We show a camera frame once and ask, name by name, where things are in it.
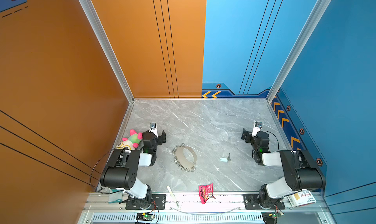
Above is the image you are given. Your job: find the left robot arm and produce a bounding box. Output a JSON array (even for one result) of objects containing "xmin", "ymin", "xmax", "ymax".
[{"xmin": 100, "ymin": 128, "xmax": 166, "ymax": 209}]

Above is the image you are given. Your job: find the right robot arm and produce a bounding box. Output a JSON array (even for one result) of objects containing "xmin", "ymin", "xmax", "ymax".
[{"xmin": 241, "ymin": 128, "xmax": 326, "ymax": 209}]

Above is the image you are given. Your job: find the pink green plush toy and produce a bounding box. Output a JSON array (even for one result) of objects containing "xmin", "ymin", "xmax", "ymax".
[{"xmin": 116, "ymin": 130, "xmax": 143, "ymax": 150}]

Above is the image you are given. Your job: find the pink snack packet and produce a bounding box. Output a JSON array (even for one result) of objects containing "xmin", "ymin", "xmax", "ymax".
[{"xmin": 198, "ymin": 184, "xmax": 215, "ymax": 204}]

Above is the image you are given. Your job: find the left circuit board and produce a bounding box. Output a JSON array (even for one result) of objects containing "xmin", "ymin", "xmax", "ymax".
[{"xmin": 135, "ymin": 213, "xmax": 156, "ymax": 224}]

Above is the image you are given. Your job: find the circuit board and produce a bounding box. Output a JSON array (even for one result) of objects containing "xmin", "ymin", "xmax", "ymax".
[
  {"xmin": 262, "ymin": 212, "xmax": 285, "ymax": 224},
  {"xmin": 135, "ymin": 213, "xmax": 156, "ymax": 224}
]

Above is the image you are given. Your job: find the red white bandage box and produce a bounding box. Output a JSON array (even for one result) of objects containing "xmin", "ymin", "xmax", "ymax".
[{"xmin": 287, "ymin": 189, "xmax": 316, "ymax": 207}]

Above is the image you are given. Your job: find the right circuit board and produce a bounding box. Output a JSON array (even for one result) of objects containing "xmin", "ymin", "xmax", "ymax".
[{"xmin": 262, "ymin": 212, "xmax": 285, "ymax": 224}]

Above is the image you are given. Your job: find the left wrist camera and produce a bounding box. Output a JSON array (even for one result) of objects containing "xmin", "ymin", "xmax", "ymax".
[{"xmin": 149, "ymin": 123, "xmax": 158, "ymax": 136}]

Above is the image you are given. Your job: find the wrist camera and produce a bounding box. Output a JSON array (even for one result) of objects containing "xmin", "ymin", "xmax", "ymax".
[
  {"xmin": 252, "ymin": 121, "xmax": 262, "ymax": 137},
  {"xmin": 149, "ymin": 123, "xmax": 158, "ymax": 136}
]

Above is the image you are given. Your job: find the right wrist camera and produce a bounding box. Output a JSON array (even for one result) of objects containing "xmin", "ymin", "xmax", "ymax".
[{"xmin": 252, "ymin": 121, "xmax": 262, "ymax": 137}]

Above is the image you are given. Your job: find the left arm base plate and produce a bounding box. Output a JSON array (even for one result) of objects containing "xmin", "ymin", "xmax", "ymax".
[{"xmin": 125, "ymin": 193, "xmax": 166, "ymax": 210}]

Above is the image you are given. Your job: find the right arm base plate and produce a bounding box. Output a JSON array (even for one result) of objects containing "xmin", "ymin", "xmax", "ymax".
[{"xmin": 243, "ymin": 193, "xmax": 286, "ymax": 210}]

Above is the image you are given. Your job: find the aluminium front rail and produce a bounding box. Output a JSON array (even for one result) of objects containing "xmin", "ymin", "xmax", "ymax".
[{"xmin": 78, "ymin": 192, "xmax": 336, "ymax": 224}]

